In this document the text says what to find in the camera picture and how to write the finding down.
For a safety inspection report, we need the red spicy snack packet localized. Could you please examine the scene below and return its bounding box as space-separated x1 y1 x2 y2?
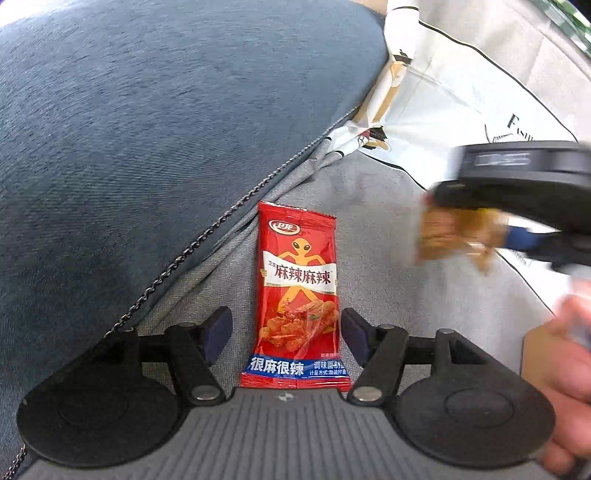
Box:
240 202 351 392

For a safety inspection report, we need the dark blue sofa cushion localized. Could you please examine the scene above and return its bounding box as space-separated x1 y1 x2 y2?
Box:
1 1 387 465

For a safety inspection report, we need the person's right hand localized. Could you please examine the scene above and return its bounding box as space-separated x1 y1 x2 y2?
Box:
540 282 590 475

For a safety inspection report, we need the brown cardboard box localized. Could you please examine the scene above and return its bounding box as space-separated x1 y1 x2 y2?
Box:
521 326 553 387

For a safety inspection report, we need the clear bag of fried snacks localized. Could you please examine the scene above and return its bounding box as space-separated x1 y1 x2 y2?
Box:
417 206 509 274

